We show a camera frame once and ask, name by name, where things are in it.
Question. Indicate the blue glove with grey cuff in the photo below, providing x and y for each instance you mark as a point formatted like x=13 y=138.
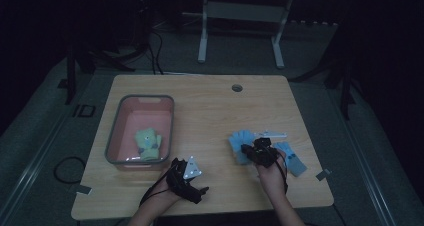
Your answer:
x=237 y=142

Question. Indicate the person's right hand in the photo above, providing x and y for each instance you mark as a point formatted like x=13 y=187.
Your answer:
x=271 y=177

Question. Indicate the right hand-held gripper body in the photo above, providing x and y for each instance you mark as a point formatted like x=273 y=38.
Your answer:
x=265 y=152

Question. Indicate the plain green knit glove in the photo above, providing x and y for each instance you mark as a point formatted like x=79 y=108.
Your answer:
x=159 y=142

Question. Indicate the black tripod stand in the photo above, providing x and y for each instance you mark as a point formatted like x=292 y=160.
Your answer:
x=345 y=82
x=86 y=59

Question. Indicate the person's left hand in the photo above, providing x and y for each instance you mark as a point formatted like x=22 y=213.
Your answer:
x=160 y=194

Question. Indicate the white metal desk frame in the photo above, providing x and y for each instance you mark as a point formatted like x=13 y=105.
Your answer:
x=245 y=12

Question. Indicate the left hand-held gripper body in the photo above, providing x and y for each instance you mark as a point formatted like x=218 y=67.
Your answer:
x=181 y=182

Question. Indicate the grey tape tag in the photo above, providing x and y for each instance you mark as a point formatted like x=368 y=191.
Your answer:
x=81 y=189
x=323 y=174

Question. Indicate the pink basin with grey rim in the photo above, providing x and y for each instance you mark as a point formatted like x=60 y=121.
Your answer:
x=141 y=119

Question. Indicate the green knit glove with face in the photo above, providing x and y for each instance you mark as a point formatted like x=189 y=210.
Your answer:
x=146 y=142

